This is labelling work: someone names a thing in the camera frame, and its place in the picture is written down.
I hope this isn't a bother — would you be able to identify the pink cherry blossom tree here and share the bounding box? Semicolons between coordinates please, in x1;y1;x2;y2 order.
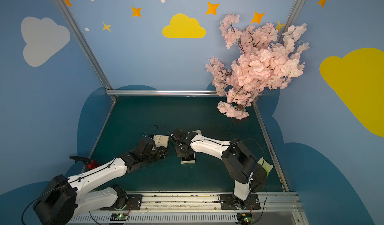
205;14;310;119

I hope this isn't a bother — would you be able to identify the white lift-off lid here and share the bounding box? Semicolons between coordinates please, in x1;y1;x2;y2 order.
154;135;170;148

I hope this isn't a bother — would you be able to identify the left green circuit board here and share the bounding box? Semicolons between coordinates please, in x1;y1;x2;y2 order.
110;214;129;222

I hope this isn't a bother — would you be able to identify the right green circuit board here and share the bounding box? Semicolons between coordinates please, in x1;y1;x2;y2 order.
237;213;255;225

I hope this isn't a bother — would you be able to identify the green circuit board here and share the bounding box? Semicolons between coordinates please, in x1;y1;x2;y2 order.
110;214;129;222
237;213;255;225

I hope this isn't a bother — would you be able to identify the aluminium left frame post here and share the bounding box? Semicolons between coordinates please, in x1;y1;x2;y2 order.
53;0;113;92

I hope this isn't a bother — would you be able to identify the cream flower print box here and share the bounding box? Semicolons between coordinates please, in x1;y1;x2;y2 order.
192;130;202;136

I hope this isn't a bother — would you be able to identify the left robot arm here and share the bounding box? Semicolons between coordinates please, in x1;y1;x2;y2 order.
33;138;168;225

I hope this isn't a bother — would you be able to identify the light green cloth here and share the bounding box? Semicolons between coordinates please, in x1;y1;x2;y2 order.
257;157;274;177

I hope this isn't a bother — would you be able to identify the cream flower box base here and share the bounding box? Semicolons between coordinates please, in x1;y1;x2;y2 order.
181;153;196;164

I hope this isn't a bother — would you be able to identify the front aluminium rail base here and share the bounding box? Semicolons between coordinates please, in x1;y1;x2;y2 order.
69;192;309;225

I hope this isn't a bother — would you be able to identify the aluminium frame post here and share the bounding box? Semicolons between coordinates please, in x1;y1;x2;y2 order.
278;0;306;44
53;0;113;92

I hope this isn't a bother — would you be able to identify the aluminium right frame post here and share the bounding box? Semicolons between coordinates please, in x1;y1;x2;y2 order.
278;0;306;44

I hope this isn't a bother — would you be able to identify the aluminium back frame rail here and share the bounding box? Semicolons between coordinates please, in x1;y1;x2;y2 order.
106;90;218;97

